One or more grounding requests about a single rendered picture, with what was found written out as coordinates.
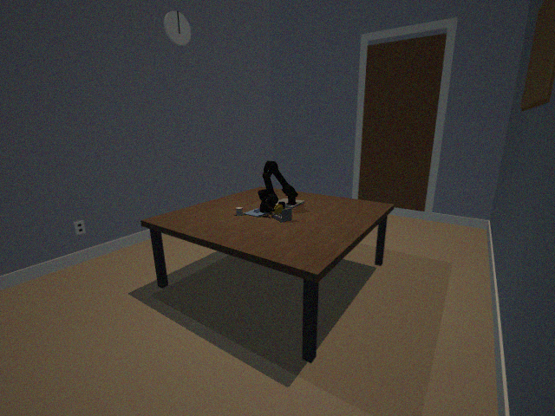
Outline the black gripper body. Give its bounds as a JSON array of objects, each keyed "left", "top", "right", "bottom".
[{"left": 260, "top": 201, "right": 285, "bottom": 213}]

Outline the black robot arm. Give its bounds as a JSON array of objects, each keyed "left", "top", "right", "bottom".
[{"left": 258, "top": 160, "right": 298, "bottom": 205}]

